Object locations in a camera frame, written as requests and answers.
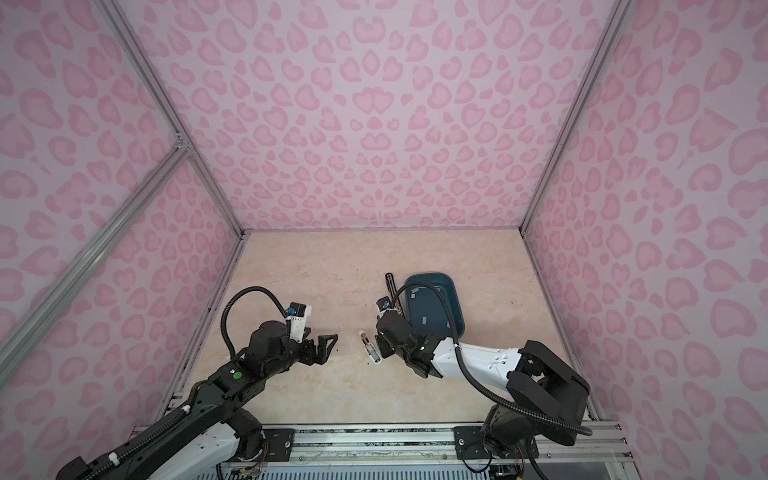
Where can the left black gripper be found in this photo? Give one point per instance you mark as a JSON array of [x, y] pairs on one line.
[[323, 353]]

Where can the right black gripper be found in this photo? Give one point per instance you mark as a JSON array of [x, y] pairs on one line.
[[380, 344]]

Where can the pink small stapler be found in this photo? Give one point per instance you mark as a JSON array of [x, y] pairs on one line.
[[370, 348]]

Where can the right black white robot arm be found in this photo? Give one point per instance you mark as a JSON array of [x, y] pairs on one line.
[[534, 392]]

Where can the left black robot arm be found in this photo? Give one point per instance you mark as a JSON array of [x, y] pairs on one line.
[[212, 425]]

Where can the teal plastic tray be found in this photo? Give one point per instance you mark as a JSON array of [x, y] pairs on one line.
[[425, 312]]

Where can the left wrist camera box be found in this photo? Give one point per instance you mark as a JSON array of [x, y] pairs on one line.
[[297, 316]]

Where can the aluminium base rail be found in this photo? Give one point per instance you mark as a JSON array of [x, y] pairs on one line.
[[399, 451]]

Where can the aluminium frame diagonal bar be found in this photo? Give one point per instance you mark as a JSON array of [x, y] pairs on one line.
[[39, 319]]

